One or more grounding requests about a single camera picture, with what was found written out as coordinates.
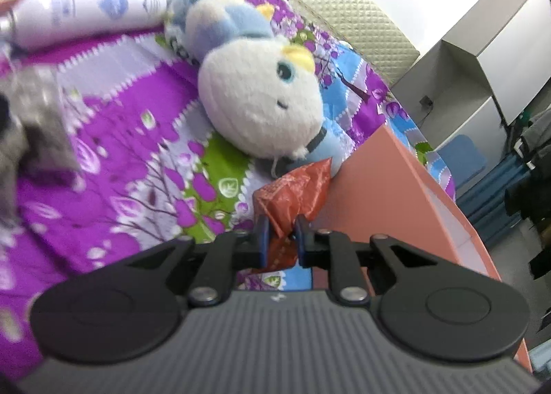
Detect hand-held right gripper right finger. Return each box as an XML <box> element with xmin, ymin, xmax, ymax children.
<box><xmin>295</xmin><ymin>215</ymin><xmax>440</xmax><ymax>308</ymax></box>

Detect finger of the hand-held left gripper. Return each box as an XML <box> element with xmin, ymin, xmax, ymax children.
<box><xmin>0</xmin><ymin>95</ymin><xmax>13</xmax><ymax>132</ymax></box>

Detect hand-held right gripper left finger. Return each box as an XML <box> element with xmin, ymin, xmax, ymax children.
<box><xmin>125</xmin><ymin>217</ymin><xmax>271</xmax><ymax>308</ymax></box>

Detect grey crinkled packet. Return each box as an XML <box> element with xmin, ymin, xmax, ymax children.
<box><xmin>0</xmin><ymin>67</ymin><xmax>82</xmax><ymax>227</ymax></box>

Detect red orange foil packet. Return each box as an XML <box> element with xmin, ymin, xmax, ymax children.
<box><xmin>252</xmin><ymin>159</ymin><xmax>334</xmax><ymax>272</ymax></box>

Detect deep pink cardboard box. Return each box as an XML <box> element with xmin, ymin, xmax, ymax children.
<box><xmin>310</xmin><ymin>123</ymin><xmax>530</xmax><ymax>377</ymax></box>

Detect white spray bottle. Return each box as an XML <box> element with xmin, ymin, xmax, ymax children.
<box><xmin>0</xmin><ymin>0</ymin><xmax>168</xmax><ymax>50</ymax></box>

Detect purple floral blanket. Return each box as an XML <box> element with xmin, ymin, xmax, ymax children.
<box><xmin>0</xmin><ymin>0</ymin><xmax>457</xmax><ymax>382</ymax></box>

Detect blue white plush toy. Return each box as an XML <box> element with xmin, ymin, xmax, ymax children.
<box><xmin>166</xmin><ymin>0</ymin><xmax>345</xmax><ymax>175</ymax></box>

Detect blue padded board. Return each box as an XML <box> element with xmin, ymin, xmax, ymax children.
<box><xmin>435</xmin><ymin>133</ymin><xmax>487</xmax><ymax>188</ymax></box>

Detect blue hanging cloth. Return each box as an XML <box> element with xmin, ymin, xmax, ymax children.
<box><xmin>456</xmin><ymin>151</ymin><xmax>534</xmax><ymax>227</ymax></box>

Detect dark hanging clothes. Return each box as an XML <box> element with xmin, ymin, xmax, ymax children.
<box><xmin>503</xmin><ymin>107</ymin><xmax>551</xmax><ymax>280</ymax></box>

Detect cream quilted headboard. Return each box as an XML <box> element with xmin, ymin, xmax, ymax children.
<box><xmin>258</xmin><ymin>0</ymin><xmax>420</xmax><ymax>85</ymax></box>

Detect white cabinet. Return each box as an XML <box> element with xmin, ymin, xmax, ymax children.
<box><xmin>392</xmin><ymin>0</ymin><xmax>551</xmax><ymax>162</ymax></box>

